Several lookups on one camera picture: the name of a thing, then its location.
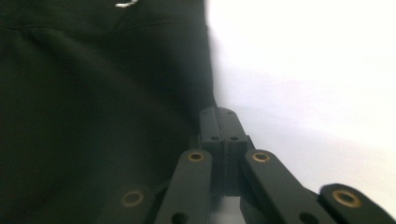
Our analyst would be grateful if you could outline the black shorts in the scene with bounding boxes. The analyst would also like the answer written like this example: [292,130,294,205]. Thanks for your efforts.
[0,0,218,224]

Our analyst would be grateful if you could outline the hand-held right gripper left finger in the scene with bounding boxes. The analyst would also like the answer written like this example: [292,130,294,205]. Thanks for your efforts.
[199,106,226,196]

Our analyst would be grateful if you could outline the white table cover board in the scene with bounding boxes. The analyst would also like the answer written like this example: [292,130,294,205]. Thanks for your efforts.
[204,0,396,224]

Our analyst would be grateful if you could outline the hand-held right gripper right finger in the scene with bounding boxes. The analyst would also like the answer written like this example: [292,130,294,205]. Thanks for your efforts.
[221,107,255,196]

